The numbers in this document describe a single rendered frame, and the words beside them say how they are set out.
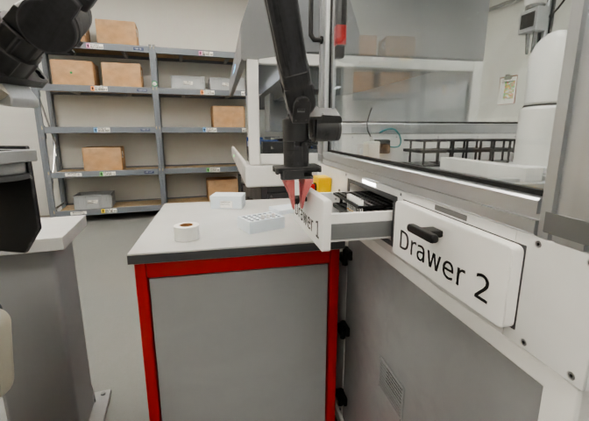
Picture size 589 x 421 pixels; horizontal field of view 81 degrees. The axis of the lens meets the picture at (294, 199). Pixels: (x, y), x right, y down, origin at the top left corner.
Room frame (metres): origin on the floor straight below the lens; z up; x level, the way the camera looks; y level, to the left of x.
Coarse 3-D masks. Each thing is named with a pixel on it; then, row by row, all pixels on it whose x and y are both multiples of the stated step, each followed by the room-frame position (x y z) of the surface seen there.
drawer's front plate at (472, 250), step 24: (408, 216) 0.63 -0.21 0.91; (432, 216) 0.55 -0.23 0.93; (408, 240) 0.62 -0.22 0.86; (456, 240) 0.49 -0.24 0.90; (480, 240) 0.45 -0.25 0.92; (504, 240) 0.42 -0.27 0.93; (432, 264) 0.54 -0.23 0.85; (456, 264) 0.49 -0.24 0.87; (480, 264) 0.44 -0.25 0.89; (504, 264) 0.40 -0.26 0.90; (456, 288) 0.48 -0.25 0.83; (480, 288) 0.44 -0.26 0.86; (504, 288) 0.40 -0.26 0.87; (480, 312) 0.43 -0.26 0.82; (504, 312) 0.40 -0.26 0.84
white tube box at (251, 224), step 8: (240, 216) 1.06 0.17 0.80; (248, 216) 1.07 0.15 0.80; (256, 216) 1.06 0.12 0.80; (280, 216) 1.06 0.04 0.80; (240, 224) 1.04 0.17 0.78; (248, 224) 0.99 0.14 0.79; (256, 224) 1.00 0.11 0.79; (264, 224) 1.01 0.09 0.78; (272, 224) 1.03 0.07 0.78; (280, 224) 1.05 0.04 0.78; (248, 232) 0.99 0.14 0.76; (256, 232) 1.00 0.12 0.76
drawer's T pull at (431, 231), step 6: (408, 228) 0.56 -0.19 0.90; (414, 228) 0.54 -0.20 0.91; (420, 228) 0.53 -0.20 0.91; (426, 228) 0.54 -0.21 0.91; (432, 228) 0.54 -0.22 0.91; (420, 234) 0.52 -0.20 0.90; (426, 234) 0.51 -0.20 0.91; (432, 234) 0.50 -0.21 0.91; (438, 234) 0.52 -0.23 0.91; (426, 240) 0.51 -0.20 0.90; (432, 240) 0.49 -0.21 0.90
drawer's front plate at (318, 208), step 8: (296, 184) 0.92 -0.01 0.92; (296, 192) 0.92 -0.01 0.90; (312, 192) 0.76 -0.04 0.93; (312, 200) 0.75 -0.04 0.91; (320, 200) 0.69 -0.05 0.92; (328, 200) 0.68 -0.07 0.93; (296, 208) 0.92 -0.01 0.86; (304, 208) 0.83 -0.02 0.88; (312, 208) 0.75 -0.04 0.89; (320, 208) 0.69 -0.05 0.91; (328, 208) 0.67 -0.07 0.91; (296, 216) 0.92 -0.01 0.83; (312, 216) 0.75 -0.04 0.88; (320, 216) 0.69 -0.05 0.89; (328, 216) 0.68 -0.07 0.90; (304, 224) 0.83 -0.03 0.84; (312, 224) 0.75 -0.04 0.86; (320, 224) 0.69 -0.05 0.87; (328, 224) 0.68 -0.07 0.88; (312, 232) 0.75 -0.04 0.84; (320, 232) 0.69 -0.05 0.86; (328, 232) 0.68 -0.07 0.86; (320, 240) 0.69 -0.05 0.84; (328, 240) 0.68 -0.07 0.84; (320, 248) 0.69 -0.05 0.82; (328, 248) 0.68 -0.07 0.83
